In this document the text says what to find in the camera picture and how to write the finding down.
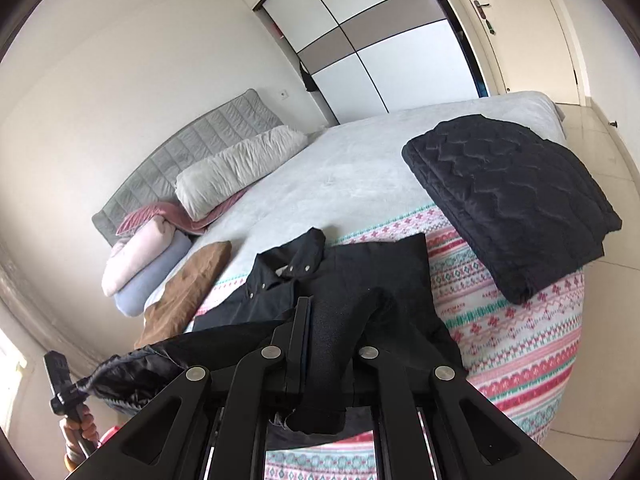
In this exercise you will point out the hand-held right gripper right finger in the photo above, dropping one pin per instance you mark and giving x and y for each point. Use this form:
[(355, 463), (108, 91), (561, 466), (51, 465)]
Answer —
[(372, 366)]

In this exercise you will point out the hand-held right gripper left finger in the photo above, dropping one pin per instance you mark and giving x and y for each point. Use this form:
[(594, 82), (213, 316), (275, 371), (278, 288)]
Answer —
[(296, 340)]

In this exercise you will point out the black button-up jacket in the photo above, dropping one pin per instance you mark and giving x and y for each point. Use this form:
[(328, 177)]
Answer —
[(340, 290)]

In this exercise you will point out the person's left hand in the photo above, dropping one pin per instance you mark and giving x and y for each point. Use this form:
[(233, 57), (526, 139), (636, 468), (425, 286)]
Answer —
[(87, 427)]

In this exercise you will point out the red plastic stool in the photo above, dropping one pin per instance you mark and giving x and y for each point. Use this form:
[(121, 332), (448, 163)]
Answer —
[(109, 434)]

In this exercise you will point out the brown folded garment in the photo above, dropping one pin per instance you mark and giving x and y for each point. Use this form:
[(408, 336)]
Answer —
[(185, 295)]

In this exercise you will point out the blue rolled blanket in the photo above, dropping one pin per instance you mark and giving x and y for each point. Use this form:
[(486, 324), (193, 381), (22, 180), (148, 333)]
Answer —
[(150, 280)]

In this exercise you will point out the patterned knit-print blanket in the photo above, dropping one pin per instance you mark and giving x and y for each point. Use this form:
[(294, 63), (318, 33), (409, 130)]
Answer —
[(510, 340)]

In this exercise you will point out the pink rolled blanket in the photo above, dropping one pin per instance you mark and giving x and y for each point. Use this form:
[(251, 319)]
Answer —
[(137, 255)]

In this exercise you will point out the beige pillow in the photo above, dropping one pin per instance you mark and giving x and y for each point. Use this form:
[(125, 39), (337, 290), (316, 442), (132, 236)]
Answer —
[(235, 170)]

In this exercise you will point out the striped pink pillow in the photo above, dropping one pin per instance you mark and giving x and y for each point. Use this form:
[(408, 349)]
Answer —
[(145, 217)]

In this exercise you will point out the bed with grey sheet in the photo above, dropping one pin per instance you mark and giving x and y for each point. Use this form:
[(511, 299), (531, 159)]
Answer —
[(360, 170)]

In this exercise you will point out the black quilted folded garment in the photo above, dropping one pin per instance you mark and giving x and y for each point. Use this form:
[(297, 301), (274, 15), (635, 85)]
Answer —
[(515, 200)]

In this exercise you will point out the grey quilted headboard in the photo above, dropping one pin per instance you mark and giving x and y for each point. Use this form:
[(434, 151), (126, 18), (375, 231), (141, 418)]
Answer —
[(190, 145)]

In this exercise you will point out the white sliding-door wardrobe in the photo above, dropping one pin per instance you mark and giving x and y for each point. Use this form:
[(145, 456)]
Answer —
[(390, 35)]

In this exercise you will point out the cream room door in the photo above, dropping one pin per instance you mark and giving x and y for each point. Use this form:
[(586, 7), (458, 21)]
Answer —
[(530, 25)]

